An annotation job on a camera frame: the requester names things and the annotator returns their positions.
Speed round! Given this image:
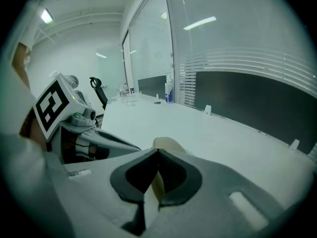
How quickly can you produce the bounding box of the black office chair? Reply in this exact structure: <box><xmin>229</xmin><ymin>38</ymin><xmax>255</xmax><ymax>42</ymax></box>
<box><xmin>89</xmin><ymin>76</ymin><xmax>109</xmax><ymax>111</ymax></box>

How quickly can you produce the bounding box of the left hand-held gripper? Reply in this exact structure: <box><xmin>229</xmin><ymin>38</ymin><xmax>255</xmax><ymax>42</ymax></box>
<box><xmin>32</xmin><ymin>76</ymin><xmax>140</xmax><ymax>164</ymax></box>

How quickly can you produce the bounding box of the white spray bottle blue label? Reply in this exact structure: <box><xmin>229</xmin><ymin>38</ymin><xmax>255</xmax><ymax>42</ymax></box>
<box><xmin>164</xmin><ymin>74</ymin><xmax>175</xmax><ymax>104</ymax></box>

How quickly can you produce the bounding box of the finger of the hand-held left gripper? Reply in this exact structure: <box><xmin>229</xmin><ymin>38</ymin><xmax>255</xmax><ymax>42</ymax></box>
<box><xmin>81</xmin><ymin>133</ymin><xmax>143</xmax><ymax>159</ymax></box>

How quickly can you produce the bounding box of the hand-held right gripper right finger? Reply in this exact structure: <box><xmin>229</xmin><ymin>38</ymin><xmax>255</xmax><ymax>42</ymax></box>
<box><xmin>145</xmin><ymin>148</ymin><xmax>288</xmax><ymax>238</ymax></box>

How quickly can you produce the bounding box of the clear glass cup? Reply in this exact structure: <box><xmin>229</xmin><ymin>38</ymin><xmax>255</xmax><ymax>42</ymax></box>
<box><xmin>115</xmin><ymin>85</ymin><xmax>127</xmax><ymax>104</ymax></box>

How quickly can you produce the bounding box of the ceiling light panel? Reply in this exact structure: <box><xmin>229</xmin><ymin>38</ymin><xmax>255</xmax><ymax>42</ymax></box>
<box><xmin>40</xmin><ymin>8</ymin><xmax>54</xmax><ymax>24</ymax></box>

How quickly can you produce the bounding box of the person's left hand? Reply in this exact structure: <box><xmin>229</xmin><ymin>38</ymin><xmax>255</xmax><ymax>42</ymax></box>
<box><xmin>64</xmin><ymin>135</ymin><xmax>110</xmax><ymax>163</ymax></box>

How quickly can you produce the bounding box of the person's left forearm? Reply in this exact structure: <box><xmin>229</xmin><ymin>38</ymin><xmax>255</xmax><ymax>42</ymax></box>
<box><xmin>11</xmin><ymin>43</ymin><xmax>48</xmax><ymax>151</ymax></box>

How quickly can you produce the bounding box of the person's white shirt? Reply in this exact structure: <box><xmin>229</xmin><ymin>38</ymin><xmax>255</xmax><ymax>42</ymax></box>
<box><xmin>0</xmin><ymin>0</ymin><xmax>75</xmax><ymax>238</ymax></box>

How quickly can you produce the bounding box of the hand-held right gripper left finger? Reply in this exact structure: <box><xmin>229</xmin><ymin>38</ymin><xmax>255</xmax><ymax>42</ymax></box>
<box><xmin>56</xmin><ymin>148</ymin><xmax>159</xmax><ymax>238</ymax></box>

